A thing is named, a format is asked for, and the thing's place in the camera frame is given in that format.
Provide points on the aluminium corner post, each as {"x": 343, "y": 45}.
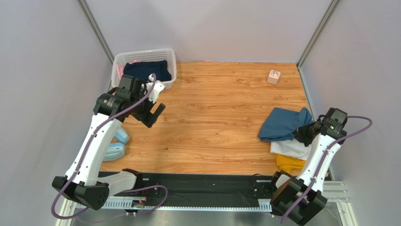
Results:
{"x": 85, "y": 8}
{"x": 318, "y": 32}

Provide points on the right aluminium corner post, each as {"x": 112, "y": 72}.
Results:
{"x": 318, "y": 32}

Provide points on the white folded t shirt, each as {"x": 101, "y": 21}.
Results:
{"x": 291, "y": 148}

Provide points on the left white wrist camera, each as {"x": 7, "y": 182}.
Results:
{"x": 154, "y": 88}

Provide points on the navy folded t shirt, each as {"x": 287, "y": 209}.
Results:
{"x": 143, "y": 70}

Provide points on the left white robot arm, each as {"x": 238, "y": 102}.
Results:
{"x": 81, "y": 183}

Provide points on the pink cube block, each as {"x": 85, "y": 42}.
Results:
{"x": 273, "y": 77}

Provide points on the light blue plastic object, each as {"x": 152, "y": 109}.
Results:
{"x": 116, "y": 151}

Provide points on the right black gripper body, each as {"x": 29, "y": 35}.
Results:
{"x": 305, "y": 133}

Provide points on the left aluminium corner post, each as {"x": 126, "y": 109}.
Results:
{"x": 85, "y": 8}

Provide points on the pink t shirt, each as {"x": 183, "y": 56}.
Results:
{"x": 120, "y": 70}

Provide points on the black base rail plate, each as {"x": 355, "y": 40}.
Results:
{"x": 204, "y": 190}

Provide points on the white plastic laundry basket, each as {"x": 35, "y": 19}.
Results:
{"x": 154, "y": 55}

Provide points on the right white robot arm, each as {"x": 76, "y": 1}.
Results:
{"x": 300, "y": 198}

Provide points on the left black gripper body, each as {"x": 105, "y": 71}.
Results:
{"x": 141, "y": 111}

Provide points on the teal blue t shirt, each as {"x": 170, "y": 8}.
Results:
{"x": 281, "y": 123}

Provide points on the yellow folded t shirt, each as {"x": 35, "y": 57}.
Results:
{"x": 288, "y": 164}

